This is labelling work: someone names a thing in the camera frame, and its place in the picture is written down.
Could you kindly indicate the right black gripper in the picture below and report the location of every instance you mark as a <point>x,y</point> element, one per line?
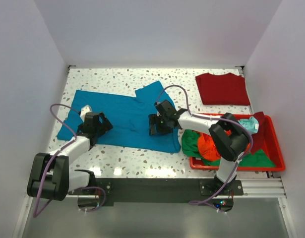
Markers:
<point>152,119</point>

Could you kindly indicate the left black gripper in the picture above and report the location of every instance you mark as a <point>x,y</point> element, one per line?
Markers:
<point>105,126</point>

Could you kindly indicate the blue t shirt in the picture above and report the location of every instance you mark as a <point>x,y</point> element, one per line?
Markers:
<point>129,117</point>

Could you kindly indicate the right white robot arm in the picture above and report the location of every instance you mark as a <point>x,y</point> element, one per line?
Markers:
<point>231,139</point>

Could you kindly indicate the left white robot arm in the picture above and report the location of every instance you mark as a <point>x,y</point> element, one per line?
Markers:
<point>50,177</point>

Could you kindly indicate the orange t shirt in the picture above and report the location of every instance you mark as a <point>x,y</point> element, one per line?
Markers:
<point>207,149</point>

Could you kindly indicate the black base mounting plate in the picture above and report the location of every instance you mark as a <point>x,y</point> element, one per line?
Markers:
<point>156,190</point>

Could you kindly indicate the folded dark red t shirt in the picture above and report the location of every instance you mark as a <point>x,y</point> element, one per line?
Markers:
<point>226,89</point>

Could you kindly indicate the light teal t shirt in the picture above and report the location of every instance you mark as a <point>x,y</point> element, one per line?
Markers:
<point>251,124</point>

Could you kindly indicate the dark red crumpled shirt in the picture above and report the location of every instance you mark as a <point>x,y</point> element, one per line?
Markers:
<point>258,137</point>

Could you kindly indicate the green t shirt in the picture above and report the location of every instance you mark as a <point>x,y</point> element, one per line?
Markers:
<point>189,148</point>

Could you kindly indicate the red plastic bin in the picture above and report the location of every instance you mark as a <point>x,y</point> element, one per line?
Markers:
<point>270,147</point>

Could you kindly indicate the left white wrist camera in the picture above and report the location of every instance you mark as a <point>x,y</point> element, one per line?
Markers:
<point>86,109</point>

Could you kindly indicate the aluminium frame rail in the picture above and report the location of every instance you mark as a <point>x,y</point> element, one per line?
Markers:
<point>263,188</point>

